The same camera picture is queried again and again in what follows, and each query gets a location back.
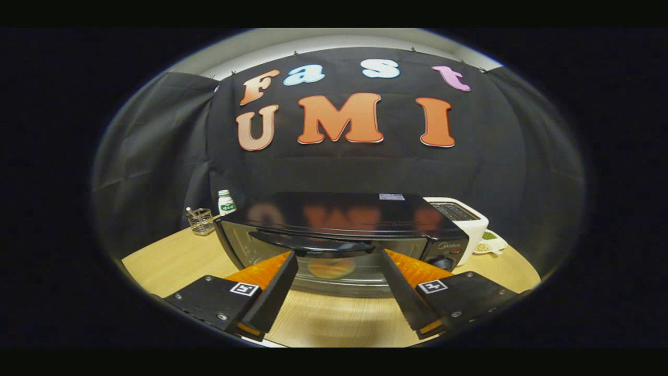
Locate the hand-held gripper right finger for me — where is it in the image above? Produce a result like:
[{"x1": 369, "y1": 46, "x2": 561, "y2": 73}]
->
[{"x1": 379, "y1": 249, "x2": 533, "y2": 340}]

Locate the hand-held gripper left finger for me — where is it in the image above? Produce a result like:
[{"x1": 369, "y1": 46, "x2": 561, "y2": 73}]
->
[{"x1": 164, "y1": 251, "x2": 299, "y2": 343}]

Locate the sugared bagel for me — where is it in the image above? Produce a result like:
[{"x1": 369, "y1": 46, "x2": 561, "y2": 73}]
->
[{"x1": 308, "y1": 257, "x2": 357, "y2": 280}]

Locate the black toaster oven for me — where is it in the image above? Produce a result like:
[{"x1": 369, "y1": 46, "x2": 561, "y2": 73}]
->
[{"x1": 214, "y1": 192, "x2": 469, "y2": 298}]

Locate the white toaster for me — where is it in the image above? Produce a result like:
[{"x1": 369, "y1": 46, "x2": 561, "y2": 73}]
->
[{"x1": 424, "y1": 197, "x2": 490, "y2": 267}]

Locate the small white dish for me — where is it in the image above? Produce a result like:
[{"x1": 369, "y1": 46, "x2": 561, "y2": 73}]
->
[{"x1": 472, "y1": 230, "x2": 508, "y2": 256}]

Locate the clear glass cup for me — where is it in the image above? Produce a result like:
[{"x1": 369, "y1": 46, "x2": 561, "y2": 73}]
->
[{"x1": 186, "y1": 207, "x2": 215, "y2": 236}]

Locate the black backdrop cloth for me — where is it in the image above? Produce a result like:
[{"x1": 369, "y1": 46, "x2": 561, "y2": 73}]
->
[{"x1": 91, "y1": 47, "x2": 585, "y2": 277}]

